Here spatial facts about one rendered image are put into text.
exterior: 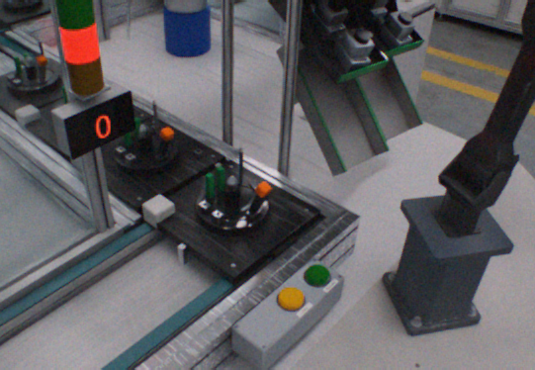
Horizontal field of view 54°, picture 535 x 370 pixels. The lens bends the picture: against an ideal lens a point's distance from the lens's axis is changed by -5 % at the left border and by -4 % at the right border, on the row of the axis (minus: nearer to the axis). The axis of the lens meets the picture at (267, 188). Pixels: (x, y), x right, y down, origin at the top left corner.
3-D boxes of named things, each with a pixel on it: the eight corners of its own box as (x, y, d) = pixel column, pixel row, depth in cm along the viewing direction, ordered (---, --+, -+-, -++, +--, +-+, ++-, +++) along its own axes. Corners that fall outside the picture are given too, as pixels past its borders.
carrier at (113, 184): (225, 163, 119) (225, 114, 111) (138, 216, 104) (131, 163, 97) (155, 123, 131) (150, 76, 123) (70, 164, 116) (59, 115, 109)
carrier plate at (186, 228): (319, 218, 106) (320, 209, 105) (233, 286, 92) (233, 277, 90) (230, 166, 118) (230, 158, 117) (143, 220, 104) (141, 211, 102)
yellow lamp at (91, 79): (111, 86, 80) (107, 56, 77) (82, 98, 77) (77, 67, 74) (92, 76, 83) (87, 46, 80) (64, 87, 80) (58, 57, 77)
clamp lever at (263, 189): (260, 213, 99) (272, 188, 94) (252, 218, 98) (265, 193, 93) (246, 199, 100) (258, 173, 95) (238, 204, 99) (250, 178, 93)
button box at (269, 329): (341, 299, 97) (345, 275, 93) (262, 374, 84) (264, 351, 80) (311, 279, 100) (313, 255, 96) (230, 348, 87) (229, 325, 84)
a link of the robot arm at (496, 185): (470, 216, 82) (482, 183, 78) (432, 183, 88) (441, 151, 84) (499, 204, 85) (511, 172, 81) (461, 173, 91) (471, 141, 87)
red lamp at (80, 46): (107, 55, 77) (102, 24, 74) (77, 67, 74) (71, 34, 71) (87, 46, 80) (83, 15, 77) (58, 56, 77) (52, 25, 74)
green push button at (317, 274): (332, 279, 93) (334, 271, 92) (318, 293, 91) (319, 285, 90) (314, 268, 95) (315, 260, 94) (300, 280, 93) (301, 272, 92)
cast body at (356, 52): (364, 71, 103) (381, 46, 97) (345, 74, 101) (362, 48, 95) (344, 40, 106) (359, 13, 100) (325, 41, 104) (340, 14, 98)
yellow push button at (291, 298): (308, 303, 89) (309, 295, 88) (292, 317, 87) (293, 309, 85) (289, 290, 91) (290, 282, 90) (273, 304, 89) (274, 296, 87)
